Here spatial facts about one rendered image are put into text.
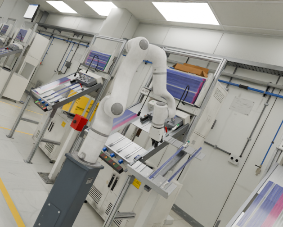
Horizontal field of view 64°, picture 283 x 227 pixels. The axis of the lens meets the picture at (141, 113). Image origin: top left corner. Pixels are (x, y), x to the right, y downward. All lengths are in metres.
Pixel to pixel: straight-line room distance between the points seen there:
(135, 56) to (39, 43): 4.95
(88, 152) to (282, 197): 1.18
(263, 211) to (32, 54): 5.59
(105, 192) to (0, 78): 4.32
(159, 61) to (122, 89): 0.30
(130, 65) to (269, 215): 1.16
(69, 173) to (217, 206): 2.49
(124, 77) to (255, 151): 2.46
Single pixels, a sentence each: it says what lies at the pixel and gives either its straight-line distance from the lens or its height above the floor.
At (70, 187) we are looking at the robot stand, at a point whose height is 0.55.
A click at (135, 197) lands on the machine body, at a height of 0.42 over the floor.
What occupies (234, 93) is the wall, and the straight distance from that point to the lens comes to 3.73.
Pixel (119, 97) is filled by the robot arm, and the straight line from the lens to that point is 1.30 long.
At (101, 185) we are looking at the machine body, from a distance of 2.40.
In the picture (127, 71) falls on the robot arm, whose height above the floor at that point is 1.28.
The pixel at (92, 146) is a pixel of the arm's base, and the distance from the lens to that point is 1.36.
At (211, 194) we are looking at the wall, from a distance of 3.54.
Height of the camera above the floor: 1.10
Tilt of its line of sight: level
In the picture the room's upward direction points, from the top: 26 degrees clockwise
